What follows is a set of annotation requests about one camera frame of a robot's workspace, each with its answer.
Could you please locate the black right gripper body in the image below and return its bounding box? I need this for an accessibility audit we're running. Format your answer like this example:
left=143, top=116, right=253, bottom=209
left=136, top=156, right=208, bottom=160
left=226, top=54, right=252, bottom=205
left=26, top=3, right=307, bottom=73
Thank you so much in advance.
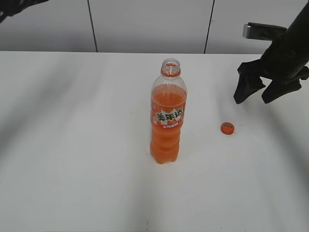
left=241, top=33, right=309, bottom=84

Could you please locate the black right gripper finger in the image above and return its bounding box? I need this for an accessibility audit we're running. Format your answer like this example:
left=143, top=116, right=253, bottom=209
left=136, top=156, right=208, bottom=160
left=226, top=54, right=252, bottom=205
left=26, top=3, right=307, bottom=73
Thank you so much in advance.
left=234, top=62, right=266, bottom=104
left=262, top=80, right=301, bottom=103

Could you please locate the orange bottle cap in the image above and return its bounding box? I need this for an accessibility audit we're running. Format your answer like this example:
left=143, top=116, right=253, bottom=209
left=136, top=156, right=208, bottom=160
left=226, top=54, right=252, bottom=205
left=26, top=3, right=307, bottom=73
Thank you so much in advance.
left=221, top=122, right=235, bottom=135

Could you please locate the orange Mirinda soda bottle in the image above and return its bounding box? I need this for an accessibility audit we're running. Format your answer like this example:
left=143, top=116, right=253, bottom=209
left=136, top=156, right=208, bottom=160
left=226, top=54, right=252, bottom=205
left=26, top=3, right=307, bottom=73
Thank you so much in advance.
left=150, top=58, right=187, bottom=164

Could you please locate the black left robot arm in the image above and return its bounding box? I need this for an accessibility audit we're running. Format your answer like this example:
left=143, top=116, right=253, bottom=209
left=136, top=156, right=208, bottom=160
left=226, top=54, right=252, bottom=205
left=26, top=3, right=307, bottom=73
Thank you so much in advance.
left=0, top=0, right=48, bottom=23

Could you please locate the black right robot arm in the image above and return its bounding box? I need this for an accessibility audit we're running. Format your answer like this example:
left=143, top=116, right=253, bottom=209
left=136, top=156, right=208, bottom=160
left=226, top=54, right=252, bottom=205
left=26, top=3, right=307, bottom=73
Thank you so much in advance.
left=234, top=4, right=309, bottom=104

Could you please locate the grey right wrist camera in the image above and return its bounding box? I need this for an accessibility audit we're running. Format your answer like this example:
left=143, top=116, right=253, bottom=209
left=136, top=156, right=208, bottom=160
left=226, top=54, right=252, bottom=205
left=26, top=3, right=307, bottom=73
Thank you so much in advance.
left=242, top=22, right=287, bottom=41

